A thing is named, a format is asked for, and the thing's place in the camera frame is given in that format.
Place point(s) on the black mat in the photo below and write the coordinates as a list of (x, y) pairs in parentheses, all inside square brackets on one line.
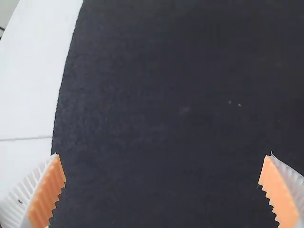
[(166, 95)]

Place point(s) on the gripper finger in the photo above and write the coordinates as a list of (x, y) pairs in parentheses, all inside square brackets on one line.
[(285, 197), (31, 202)]

